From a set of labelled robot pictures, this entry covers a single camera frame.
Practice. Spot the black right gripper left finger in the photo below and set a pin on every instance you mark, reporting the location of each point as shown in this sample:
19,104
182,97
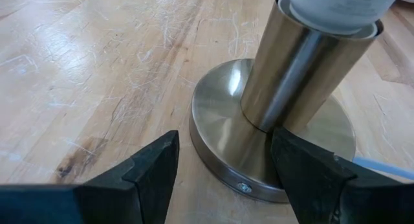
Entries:
97,204

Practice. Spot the white lightbulb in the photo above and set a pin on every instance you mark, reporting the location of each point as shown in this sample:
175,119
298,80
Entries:
339,7

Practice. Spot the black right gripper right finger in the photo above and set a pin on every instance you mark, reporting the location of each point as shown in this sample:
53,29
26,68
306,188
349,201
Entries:
323,195

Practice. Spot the brass lamp base with socket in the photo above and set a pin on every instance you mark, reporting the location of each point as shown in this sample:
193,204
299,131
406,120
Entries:
284,81

